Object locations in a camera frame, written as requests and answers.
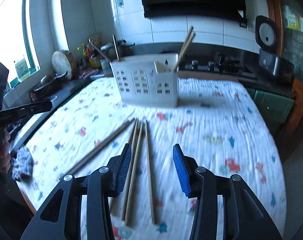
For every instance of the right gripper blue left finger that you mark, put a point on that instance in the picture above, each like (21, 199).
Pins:
(122, 163)

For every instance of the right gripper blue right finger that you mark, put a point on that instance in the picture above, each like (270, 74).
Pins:
(183, 169)

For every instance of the dark wooden chopstick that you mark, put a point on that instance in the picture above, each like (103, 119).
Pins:
(128, 177)
(82, 162)

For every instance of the person's left hand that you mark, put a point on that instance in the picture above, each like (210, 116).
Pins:
(5, 157)

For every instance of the detergent bottle on windowsill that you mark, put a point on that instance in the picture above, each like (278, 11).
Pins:
(22, 69)

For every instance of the grey patterned rag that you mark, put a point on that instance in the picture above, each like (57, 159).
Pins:
(22, 165)

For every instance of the metal pan in sink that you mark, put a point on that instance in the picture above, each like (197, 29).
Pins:
(49, 84)

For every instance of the white cartoon print tablecloth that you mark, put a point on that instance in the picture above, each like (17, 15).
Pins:
(217, 123)

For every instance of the round wooden cutting board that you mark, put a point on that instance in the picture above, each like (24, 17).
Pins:
(63, 61)

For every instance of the white plastic utensil holder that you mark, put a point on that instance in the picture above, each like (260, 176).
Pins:
(147, 80)

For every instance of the pink cloth on counter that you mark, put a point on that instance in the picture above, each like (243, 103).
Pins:
(88, 72)

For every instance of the yellow label oil bottle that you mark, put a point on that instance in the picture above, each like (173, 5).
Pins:
(93, 58)

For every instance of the green base cabinet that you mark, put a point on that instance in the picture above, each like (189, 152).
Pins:
(273, 108)

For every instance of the black gas stove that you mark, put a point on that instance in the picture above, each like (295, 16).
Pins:
(218, 64)

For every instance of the dark chopstick in holder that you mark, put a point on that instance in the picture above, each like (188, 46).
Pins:
(99, 51)
(116, 47)

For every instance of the bamboo chopstick in holder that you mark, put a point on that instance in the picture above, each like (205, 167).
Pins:
(190, 30)
(184, 51)

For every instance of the black rice cooker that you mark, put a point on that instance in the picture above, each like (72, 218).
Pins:
(266, 35)

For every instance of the wooden glass door cabinet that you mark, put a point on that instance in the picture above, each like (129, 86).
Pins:
(288, 17)

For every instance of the wall power socket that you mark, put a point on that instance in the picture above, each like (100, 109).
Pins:
(249, 25)

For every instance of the green wall hook plate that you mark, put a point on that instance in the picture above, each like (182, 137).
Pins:
(120, 3)

